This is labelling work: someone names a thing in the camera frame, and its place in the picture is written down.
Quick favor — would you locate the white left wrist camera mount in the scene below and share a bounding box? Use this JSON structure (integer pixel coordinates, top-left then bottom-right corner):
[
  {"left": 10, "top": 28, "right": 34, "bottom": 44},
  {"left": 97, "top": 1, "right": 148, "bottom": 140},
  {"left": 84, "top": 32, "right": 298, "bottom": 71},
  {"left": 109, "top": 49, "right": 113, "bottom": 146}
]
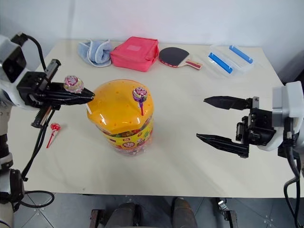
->
[{"left": 0, "top": 35, "right": 27, "bottom": 110}]

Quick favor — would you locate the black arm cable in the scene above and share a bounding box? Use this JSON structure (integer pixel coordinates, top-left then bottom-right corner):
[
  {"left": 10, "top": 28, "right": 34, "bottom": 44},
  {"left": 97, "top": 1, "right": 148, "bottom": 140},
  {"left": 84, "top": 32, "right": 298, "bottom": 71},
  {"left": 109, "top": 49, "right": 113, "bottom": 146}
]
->
[
  {"left": 11, "top": 32, "right": 56, "bottom": 211},
  {"left": 283, "top": 132, "right": 304, "bottom": 228}
]

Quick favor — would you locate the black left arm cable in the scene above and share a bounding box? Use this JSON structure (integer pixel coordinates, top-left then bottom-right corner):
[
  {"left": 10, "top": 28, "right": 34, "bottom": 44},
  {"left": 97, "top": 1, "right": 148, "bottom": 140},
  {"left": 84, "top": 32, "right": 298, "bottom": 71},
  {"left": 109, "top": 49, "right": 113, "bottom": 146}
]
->
[{"left": 11, "top": 32, "right": 56, "bottom": 211}]

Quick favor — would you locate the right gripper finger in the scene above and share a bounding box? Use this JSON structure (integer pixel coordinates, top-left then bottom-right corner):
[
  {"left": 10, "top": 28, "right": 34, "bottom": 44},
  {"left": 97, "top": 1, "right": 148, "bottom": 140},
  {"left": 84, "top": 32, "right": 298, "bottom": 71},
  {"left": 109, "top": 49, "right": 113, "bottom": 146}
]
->
[
  {"left": 203, "top": 95, "right": 253, "bottom": 111},
  {"left": 196, "top": 133, "right": 250, "bottom": 159}
]

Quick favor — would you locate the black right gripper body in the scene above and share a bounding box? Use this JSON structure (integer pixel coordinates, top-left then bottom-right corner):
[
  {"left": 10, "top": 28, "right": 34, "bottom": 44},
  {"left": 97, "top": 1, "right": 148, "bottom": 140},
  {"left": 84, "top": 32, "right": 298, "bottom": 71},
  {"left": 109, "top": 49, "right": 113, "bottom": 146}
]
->
[{"left": 235, "top": 96, "right": 277, "bottom": 147}]

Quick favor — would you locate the pink white lollipop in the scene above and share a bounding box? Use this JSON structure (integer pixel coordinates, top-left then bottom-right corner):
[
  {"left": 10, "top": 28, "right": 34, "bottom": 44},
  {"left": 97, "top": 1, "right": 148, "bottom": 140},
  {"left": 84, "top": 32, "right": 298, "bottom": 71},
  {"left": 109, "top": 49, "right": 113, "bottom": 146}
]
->
[{"left": 63, "top": 75, "right": 93, "bottom": 115}]

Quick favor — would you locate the pink fabric pouch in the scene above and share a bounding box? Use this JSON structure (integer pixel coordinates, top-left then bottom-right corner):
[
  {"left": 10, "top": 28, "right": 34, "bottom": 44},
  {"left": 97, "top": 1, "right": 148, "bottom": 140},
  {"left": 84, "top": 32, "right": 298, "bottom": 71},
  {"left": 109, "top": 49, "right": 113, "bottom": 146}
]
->
[{"left": 110, "top": 36, "right": 160, "bottom": 73}]

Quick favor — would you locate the light blue folded towel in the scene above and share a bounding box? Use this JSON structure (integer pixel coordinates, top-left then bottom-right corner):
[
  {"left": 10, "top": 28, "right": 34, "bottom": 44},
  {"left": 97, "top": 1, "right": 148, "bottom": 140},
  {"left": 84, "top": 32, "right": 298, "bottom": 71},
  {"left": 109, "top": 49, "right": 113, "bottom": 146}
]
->
[{"left": 77, "top": 39, "right": 113, "bottom": 68}]

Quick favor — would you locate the clear box with blue clips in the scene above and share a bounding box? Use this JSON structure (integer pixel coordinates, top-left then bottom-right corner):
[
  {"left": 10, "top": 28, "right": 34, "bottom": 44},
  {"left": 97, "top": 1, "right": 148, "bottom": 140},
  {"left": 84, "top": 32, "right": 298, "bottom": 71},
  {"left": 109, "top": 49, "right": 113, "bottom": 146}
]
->
[{"left": 204, "top": 44, "right": 255, "bottom": 79}]

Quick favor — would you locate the clear jar with colourful label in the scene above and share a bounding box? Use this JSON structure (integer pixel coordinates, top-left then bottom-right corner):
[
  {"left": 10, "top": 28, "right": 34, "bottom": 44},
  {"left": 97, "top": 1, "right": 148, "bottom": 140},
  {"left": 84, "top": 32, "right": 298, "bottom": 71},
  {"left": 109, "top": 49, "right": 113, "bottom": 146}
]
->
[{"left": 104, "top": 115, "right": 154, "bottom": 158}]

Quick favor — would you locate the red wrapped lollipop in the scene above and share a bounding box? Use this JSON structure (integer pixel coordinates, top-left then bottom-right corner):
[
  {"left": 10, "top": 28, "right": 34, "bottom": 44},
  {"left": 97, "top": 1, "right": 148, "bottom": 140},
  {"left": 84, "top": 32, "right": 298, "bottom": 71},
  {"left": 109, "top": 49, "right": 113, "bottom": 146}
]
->
[{"left": 46, "top": 123, "right": 62, "bottom": 149}]

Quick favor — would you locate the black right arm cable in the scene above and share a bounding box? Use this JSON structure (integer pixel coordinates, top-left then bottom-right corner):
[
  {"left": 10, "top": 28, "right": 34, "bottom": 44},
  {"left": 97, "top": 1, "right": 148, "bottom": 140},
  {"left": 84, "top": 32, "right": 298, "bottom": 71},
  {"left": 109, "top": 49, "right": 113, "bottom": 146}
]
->
[{"left": 283, "top": 132, "right": 304, "bottom": 228}]

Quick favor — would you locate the orange perforated jar lid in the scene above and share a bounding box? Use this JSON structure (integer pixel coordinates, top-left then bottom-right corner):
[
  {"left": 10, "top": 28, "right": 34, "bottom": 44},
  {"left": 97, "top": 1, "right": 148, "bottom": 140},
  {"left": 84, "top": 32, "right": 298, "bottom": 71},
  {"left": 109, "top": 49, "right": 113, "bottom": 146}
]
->
[{"left": 86, "top": 79, "right": 155, "bottom": 136}]

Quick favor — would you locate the purple wrapped lollipop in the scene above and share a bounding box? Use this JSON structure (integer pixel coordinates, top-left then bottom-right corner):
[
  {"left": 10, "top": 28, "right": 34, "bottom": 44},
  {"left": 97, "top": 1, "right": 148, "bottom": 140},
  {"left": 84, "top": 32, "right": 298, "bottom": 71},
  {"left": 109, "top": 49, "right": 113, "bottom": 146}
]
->
[{"left": 132, "top": 86, "right": 148, "bottom": 116}]

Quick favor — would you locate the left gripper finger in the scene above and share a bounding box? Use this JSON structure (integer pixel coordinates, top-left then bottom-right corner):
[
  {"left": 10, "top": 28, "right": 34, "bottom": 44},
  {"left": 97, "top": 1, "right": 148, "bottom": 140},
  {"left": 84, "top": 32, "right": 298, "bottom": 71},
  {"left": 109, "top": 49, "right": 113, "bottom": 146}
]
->
[
  {"left": 48, "top": 82, "right": 96, "bottom": 98},
  {"left": 42, "top": 95, "right": 94, "bottom": 106}
]

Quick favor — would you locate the black table tennis paddle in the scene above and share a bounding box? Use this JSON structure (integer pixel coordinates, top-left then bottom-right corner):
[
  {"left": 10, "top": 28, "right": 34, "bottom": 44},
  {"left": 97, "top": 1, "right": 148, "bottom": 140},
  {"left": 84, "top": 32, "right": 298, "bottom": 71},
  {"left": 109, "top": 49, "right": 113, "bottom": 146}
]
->
[{"left": 158, "top": 47, "right": 203, "bottom": 71}]

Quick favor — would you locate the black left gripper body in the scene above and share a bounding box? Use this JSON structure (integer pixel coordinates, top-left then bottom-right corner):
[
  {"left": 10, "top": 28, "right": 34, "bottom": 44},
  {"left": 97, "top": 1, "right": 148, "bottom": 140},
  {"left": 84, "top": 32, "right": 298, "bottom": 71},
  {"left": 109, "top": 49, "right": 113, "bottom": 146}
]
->
[{"left": 16, "top": 59, "right": 62, "bottom": 129}]

